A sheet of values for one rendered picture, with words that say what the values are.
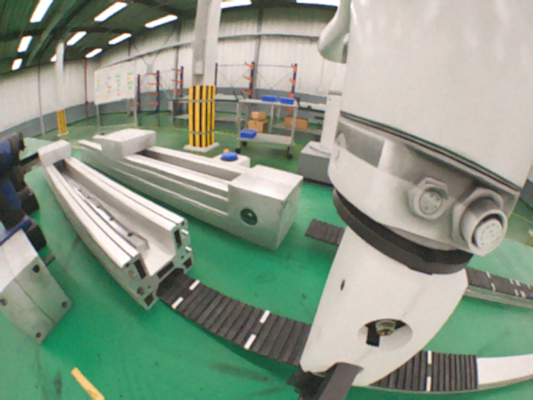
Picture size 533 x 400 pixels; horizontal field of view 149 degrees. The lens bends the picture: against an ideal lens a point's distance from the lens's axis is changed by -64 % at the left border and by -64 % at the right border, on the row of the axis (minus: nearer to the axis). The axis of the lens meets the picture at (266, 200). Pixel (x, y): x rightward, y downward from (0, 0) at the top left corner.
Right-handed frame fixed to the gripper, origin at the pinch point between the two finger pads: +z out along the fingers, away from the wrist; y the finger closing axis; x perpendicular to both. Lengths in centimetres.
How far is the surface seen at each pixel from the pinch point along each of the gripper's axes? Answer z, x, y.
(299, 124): 47, 136, 475
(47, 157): -7, 76, -4
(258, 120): 52, 240, 460
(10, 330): 4.1, 33.5, -26.6
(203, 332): 4.0, 11.8, -2.8
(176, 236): -2.2, 20.1, 3.6
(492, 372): 1.0, -27.0, -0.3
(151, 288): 1.3, 19.3, -2.9
